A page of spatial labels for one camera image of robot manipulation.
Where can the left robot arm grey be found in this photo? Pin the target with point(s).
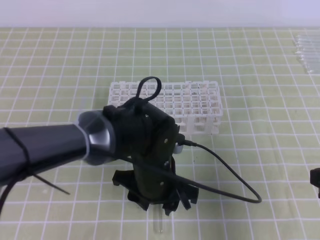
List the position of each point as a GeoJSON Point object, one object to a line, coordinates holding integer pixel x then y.
{"type": "Point", "coordinates": [29, 151]}

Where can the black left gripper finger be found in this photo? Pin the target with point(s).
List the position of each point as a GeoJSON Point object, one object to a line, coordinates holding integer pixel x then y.
{"type": "Point", "coordinates": [178, 192]}
{"type": "Point", "coordinates": [126, 178]}

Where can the white plastic test tube rack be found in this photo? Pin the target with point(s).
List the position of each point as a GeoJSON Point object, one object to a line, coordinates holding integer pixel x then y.
{"type": "Point", "coordinates": [196, 106]}

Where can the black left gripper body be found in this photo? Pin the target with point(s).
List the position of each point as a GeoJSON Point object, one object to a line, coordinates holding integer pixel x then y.
{"type": "Point", "coordinates": [148, 136]}

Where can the spare clear test tubes pile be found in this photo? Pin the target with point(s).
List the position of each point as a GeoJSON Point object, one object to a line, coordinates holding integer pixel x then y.
{"type": "Point", "coordinates": [308, 51]}

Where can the green grid tablecloth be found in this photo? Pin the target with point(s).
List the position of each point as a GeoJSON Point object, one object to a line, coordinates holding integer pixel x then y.
{"type": "Point", "coordinates": [269, 131]}

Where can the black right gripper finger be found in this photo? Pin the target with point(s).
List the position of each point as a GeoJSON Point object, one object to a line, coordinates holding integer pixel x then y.
{"type": "Point", "coordinates": [315, 179]}

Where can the clear glass test tube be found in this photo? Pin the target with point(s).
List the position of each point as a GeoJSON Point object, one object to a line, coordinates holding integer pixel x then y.
{"type": "Point", "coordinates": [158, 227]}

